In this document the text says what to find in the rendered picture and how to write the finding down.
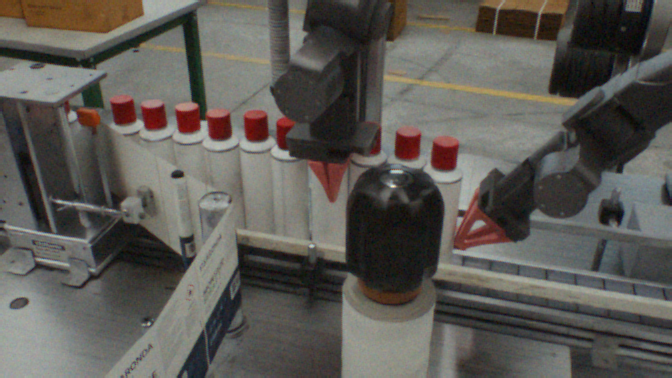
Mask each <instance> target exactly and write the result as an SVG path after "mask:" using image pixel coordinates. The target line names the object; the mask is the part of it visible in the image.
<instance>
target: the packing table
mask: <svg viewBox="0 0 672 378"><path fill-rule="evenodd" d="M142 4H143V11H144V15H143V16H141V17H139V18H137V19H135V20H133V21H131V22H128V23H125V25H123V26H121V27H119V28H117V29H115V30H112V31H110V32H108V33H93V32H83V31H71V30H59V29H48V28H36V27H27V24H26V20H25V18H24V20H21V18H13V17H3V16H0V57H6V58H14V59H20V60H27V61H34V62H41V63H47V64H55V65H61V66H68V67H76V68H86V70H95V71H97V70H96V65H97V64H100V63H102V62H104V61H107V60H109V59H111V58H113V57H116V56H118V54H120V53H122V52H124V51H127V50H129V49H132V48H134V47H136V46H138V45H140V44H142V43H145V42H148V41H150V39H152V38H154V37H156V36H158V35H160V34H163V33H166V32H168V31H170V30H172V29H174V28H176V27H179V25H181V24H183V32H184V40H185V49H186V58H187V66H188V75H189V83H190V92H191V101H192V103H194V104H197V105H198V106H199V110H200V120H201V121H204V122H207V121H206V113H207V105H206V95H205V85H204V76H203V66H202V56H201V47H200V37H199V28H198V18H197V8H199V7H201V6H204V5H206V4H209V0H142ZM81 96H82V101H84V106H86V107H94V108H103V109H105V106H104V101H103V95H102V90H101V84H100V82H97V83H95V84H93V86H92V87H90V88H88V89H87V90H85V91H82V92H81Z"/></svg>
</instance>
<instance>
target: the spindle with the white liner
mask: <svg viewBox="0 0 672 378"><path fill-rule="evenodd" d="M444 209H445V208H444V201H443V197H442V195H441V193H440V189H439V188H438V186H437V185H436V184H435V183H434V180H433V178H431V177H430V174H428V173H427V172H425V171H423V170H422V169H419V168H410V167H407V166H404V165H401V164H389V165H386V166H382V167H372V168H369V169H367V170H366V171H364V172H363V173H362V174H361V175H360V177H359V179H357V180H356V182H355V184H354V187H353V189H352V192H351V194H350V195H349V198H348V200H347V207H346V263H347V267H348V269H349V271H350V274H349V275H348V277H347V278H346V281H345V283H343V286H342V355H341V358H342V373H341V378H426V374H427V367H428V359H429V345H430V338H431V331H432V317H434V308H435V302H436V288H435V285H434V283H432V282H431V280H430V277H432V276H434V275H435V274H436V272H437V270H438V266H439V258H440V248H441V240H442V230H443V222H444Z"/></svg>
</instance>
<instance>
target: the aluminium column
mask: <svg viewBox="0 0 672 378"><path fill-rule="evenodd" d="M385 38H386V34H385V35H384V36H383V37H382V38H381V39H380V40H379V44H378V46H377V47H376V48H375V49H373V50H372V51H371V52H370V53H369V54H367V75H366V96H365V117H364V122H375V123H378V124H380V125H381V126H382V105H383V82H384V61H385ZM363 72H364V52H360V51H358V64H357V121H356V122H360V123H361V120H362V97H363Z"/></svg>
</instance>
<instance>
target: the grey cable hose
mask: <svg viewBox="0 0 672 378"><path fill-rule="evenodd" d="M266 1H267V2H266V4H267V5H266V6H267V21H268V22H267V24H268V45H269V46H268V47H269V66H271V82H272V83H271V85H269V91H271V93H272V96H273V97H274V86H275V83H276V81H277V80H278V78H279V77H280V76H281V75H283V74H284V72H286V71H288V66H289V62H290V59H291V54H290V53H291V51H290V50H291V48H290V47H291V45H290V18H289V17H290V15H289V14H290V11H289V0H266Z"/></svg>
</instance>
